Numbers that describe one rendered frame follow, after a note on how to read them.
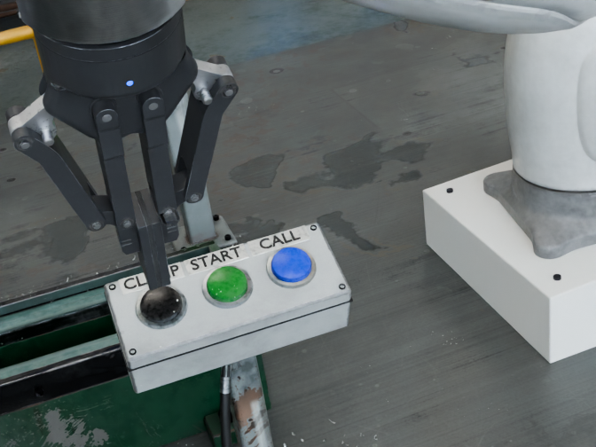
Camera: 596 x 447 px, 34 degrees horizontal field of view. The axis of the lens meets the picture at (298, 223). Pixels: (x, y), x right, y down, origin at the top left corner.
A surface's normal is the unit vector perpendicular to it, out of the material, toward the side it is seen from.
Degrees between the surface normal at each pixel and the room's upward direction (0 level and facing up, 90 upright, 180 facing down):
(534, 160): 98
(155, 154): 113
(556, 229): 16
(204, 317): 23
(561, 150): 94
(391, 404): 0
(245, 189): 0
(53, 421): 90
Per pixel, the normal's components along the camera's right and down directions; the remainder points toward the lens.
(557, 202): -0.53, 0.44
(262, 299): 0.01, -0.61
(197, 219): 0.33, 0.44
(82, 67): -0.18, 0.77
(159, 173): 0.36, 0.74
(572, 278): -0.18, -0.85
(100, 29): 0.15, 0.78
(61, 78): -0.55, 0.66
